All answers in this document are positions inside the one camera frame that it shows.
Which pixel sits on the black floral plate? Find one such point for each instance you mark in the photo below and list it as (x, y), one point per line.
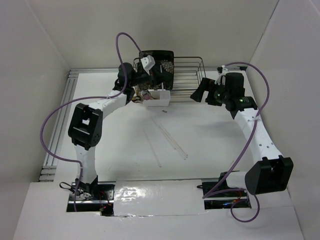
(158, 55)
(168, 66)

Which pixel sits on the grey wire dish rack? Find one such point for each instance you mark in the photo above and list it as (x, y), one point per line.
(187, 76)

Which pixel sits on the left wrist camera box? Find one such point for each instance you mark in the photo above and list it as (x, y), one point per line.
(148, 62)

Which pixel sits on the front black floral plate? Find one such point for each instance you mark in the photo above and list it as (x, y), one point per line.
(168, 66)

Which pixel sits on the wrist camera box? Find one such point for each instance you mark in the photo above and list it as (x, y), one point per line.
(148, 62)
(222, 70)

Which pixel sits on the rear black floral plate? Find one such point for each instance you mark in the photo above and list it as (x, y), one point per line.
(158, 55)

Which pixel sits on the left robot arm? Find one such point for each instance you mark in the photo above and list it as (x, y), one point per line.
(85, 129)

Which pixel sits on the white cutlery caddy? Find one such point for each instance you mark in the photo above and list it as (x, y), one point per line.
(160, 98)

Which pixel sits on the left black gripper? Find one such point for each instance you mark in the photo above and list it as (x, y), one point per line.
(157, 76)

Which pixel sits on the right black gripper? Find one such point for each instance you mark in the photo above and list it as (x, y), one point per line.
(198, 94)

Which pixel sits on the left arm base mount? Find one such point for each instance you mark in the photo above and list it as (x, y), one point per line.
(101, 201)

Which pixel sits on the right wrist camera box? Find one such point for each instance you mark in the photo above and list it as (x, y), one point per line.
(222, 70)

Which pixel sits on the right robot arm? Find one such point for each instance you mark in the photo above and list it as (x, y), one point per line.
(271, 171)

